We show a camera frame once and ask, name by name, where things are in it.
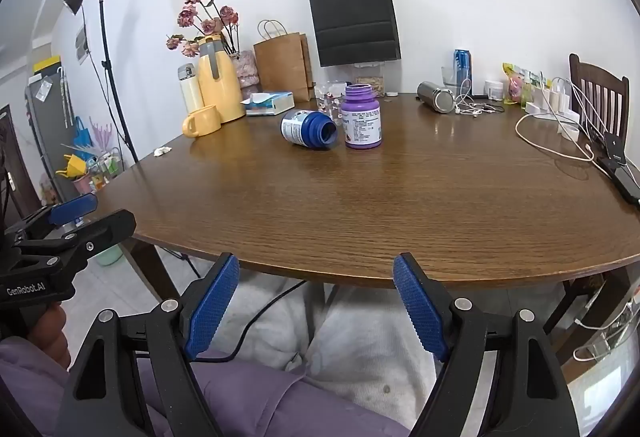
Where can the white earphones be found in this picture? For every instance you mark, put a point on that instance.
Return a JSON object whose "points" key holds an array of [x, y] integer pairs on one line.
{"points": [[475, 109]]}

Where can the grey refrigerator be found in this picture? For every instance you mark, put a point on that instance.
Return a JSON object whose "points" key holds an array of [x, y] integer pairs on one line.
{"points": [[45, 132]]}

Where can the person's purple jacket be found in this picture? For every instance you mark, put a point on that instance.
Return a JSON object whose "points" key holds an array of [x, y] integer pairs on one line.
{"points": [[260, 397]]}

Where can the clear plastic container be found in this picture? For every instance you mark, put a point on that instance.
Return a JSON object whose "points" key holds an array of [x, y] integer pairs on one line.
{"points": [[370, 81]]}

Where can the blue jar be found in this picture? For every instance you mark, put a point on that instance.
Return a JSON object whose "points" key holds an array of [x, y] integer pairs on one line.
{"points": [[305, 129]]}

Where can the white power strip with chargers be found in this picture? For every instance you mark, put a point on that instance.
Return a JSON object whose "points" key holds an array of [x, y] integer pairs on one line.
{"points": [[550, 112]]}

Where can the crumpled white tissue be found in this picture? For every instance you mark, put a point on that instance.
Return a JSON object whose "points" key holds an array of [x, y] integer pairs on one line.
{"points": [[162, 151]]}

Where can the blue drink can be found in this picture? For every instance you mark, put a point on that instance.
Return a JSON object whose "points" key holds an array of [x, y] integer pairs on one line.
{"points": [[462, 67]]}

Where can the person's left forearm purple sleeve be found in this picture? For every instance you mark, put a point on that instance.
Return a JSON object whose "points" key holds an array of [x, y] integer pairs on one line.
{"points": [[25, 387]]}

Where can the green white snack packet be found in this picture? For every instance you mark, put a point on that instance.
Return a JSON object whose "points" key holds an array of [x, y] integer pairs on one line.
{"points": [[534, 84]]}

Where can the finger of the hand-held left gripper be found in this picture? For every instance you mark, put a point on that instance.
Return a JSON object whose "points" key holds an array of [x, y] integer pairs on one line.
{"points": [[110, 227], [75, 208]]}

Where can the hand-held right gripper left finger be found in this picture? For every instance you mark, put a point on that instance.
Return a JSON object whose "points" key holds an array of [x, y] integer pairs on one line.
{"points": [[212, 307]]}

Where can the yellow mug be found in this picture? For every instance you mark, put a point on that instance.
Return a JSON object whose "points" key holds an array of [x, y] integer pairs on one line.
{"points": [[205, 122]]}

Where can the dark wooden chair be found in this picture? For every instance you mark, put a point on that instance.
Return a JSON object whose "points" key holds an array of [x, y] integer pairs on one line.
{"points": [[575, 82]]}

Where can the stainless steel bottle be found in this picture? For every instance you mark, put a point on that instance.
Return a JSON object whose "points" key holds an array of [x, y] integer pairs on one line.
{"points": [[435, 96]]}

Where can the person's left hand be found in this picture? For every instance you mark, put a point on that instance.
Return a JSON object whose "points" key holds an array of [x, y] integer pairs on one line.
{"points": [[52, 337]]}

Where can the purple bottle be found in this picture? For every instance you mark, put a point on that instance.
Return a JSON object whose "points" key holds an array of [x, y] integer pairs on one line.
{"points": [[362, 122]]}

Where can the clear drinking glass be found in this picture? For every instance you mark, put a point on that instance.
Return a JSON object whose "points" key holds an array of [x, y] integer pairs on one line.
{"points": [[448, 77]]}

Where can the blue tissue box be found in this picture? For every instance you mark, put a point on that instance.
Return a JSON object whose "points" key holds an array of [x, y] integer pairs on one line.
{"points": [[272, 104]]}

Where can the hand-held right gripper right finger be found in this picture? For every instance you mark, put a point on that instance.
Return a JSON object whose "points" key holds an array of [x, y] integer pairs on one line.
{"points": [[417, 307]]}

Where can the yellow watering can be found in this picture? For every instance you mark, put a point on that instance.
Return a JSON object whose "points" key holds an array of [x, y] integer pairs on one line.
{"points": [[74, 165]]}

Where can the yellow thermos jug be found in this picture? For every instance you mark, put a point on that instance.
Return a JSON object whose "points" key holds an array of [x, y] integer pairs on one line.
{"points": [[220, 87]]}

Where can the black clip mount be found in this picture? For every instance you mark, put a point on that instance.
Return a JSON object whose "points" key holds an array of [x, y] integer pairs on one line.
{"points": [[615, 147]]}

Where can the small white jar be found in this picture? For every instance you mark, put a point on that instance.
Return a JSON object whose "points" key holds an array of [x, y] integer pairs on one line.
{"points": [[494, 91]]}

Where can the blue bag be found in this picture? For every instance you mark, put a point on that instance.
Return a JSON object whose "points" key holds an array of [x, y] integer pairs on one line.
{"points": [[82, 132]]}

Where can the brown paper bag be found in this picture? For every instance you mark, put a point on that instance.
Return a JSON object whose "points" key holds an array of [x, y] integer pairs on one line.
{"points": [[282, 67]]}

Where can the black paper bag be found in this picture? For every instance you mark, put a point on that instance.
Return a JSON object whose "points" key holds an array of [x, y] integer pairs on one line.
{"points": [[350, 17]]}

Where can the dotted drinking glass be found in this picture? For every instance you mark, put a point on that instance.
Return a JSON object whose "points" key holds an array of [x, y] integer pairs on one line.
{"points": [[331, 112]]}

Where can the yellow snack packet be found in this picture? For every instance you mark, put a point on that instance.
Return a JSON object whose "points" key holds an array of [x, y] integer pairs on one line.
{"points": [[514, 87]]}

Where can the cream thermos bottle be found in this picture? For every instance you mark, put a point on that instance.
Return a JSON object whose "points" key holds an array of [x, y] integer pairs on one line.
{"points": [[190, 92]]}

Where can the clear glass cup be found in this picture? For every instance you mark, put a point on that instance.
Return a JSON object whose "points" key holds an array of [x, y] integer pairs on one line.
{"points": [[330, 88]]}

